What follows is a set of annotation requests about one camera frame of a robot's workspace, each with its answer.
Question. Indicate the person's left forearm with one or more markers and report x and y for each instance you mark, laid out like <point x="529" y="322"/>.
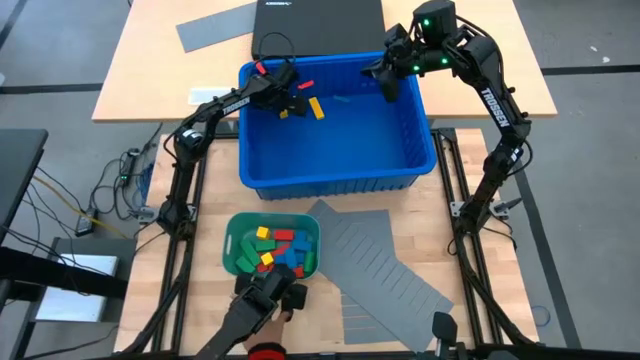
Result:
<point x="267" y="354"/>

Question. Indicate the long blue wooden block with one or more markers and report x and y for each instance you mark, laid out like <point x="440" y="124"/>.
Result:
<point x="291" y="257"/>

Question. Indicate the small red wooden cube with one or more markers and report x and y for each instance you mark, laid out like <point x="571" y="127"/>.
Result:
<point x="299" y="271"/>

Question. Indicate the grey metal plate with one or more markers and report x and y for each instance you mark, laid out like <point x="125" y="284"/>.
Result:
<point x="100" y="247"/>

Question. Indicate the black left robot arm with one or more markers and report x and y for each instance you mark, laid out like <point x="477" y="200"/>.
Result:
<point x="220" y="107"/>

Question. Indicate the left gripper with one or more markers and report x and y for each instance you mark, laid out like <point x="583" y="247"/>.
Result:
<point x="277" y="87"/>

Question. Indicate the black power adapter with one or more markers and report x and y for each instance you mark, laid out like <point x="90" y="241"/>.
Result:
<point x="86" y="224"/>

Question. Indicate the black desk crossbar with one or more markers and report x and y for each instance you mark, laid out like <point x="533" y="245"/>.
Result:
<point x="60" y="277"/>

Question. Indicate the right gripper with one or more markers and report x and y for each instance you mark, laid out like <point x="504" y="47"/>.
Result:
<point x="405" y="52"/>

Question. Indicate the short grey slotted divider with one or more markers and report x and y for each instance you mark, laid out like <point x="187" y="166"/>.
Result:
<point x="380" y="220"/>

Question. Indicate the long yellow wooden block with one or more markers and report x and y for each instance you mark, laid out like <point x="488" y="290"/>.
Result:
<point x="316" y="108"/>

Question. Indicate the black power strip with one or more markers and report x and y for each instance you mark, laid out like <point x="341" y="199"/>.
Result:
<point x="131" y="167"/>

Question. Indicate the person's left hand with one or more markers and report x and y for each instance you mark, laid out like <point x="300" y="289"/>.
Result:
<point x="267" y="332"/>

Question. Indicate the light wood desk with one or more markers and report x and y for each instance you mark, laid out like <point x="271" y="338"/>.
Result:
<point x="525" y="75"/>

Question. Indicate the small green plastic basket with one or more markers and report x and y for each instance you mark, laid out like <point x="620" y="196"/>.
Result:
<point x="230" y="250"/>

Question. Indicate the long green wooden block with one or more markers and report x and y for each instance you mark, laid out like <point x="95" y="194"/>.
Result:
<point x="249" y="251"/>

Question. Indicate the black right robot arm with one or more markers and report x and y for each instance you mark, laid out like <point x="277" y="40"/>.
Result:
<point x="495" y="107"/>

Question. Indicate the long grey slotted divider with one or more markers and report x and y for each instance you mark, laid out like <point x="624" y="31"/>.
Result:
<point x="360" y="270"/>

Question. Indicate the long red wooden block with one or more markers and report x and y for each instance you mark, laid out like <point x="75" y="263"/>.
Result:
<point x="280" y="248"/>

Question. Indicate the white-framed smartphone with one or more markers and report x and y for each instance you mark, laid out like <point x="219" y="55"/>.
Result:
<point x="200" y="95"/>

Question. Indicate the small yellow wooden cube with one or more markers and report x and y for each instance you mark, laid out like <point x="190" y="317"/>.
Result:
<point x="284" y="114"/>

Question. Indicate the black side desk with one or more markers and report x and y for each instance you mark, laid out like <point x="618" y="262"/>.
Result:
<point x="20" y="170"/>

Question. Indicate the large blue plastic bin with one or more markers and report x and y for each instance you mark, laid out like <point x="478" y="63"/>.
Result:
<point x="350" y="150"/>

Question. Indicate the silver metal clamp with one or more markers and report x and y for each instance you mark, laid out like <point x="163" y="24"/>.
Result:
<point x="506" y="205"/>
<point x="145" y="214"/>

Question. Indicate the grey flat panel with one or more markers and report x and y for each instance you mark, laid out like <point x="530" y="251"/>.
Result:
<point x="215" y="27"/>

